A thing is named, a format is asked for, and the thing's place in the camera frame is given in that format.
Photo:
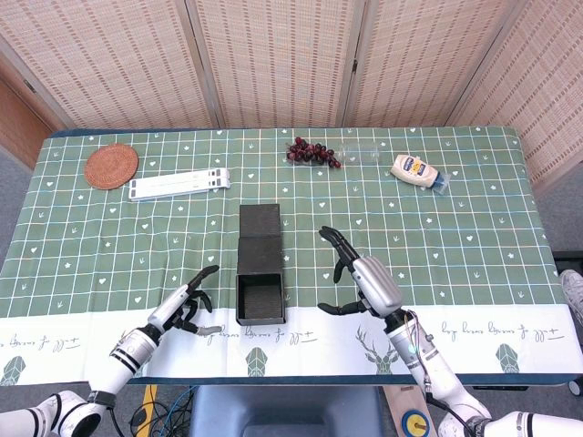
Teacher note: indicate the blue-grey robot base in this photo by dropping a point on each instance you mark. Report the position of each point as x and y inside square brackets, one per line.
[282, 409]

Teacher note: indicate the white folding laptop stand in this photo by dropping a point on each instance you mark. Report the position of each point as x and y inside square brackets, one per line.
[177, 184]

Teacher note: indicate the wooden board with yellow disc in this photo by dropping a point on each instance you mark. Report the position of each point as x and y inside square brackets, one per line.
[405, 405]

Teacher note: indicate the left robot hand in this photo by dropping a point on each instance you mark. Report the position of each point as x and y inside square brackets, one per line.
[175, 307]

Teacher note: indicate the woven bamboo screen panel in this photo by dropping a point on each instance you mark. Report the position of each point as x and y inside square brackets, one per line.
[419, 59]
[546, 91]
[278, 59]
[114, 59]

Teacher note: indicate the mayonnaise squeeze bottle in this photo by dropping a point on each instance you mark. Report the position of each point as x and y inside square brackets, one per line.
[412, 170]

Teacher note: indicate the grey sneaker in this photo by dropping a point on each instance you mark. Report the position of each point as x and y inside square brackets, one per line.
[574, 291]

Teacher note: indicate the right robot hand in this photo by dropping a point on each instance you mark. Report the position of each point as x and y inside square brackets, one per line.
[375, 284]

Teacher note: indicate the black furniture piece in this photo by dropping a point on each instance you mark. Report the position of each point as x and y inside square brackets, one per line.
[569, 257]

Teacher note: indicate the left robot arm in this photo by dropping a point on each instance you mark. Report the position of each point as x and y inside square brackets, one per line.
[123, 359]

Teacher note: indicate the black caster wheel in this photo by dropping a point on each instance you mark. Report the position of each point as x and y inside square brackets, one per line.
[576, 388]

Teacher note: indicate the brown wooden door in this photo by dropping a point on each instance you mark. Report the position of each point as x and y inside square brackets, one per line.
[18, 127]

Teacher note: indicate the round woven rattan coaster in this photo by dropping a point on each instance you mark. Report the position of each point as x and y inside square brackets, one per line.
[111, 166]

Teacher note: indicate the bunch of red grapes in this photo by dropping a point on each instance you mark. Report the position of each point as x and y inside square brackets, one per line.
[309, 152]

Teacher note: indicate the green checked deer tablecloth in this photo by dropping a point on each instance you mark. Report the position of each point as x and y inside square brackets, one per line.
[410, 227]

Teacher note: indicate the black cardboard box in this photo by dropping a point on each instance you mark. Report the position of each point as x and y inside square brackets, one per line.
[259, 264]

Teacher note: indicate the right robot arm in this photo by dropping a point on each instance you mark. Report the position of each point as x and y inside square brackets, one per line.
[432, 364]

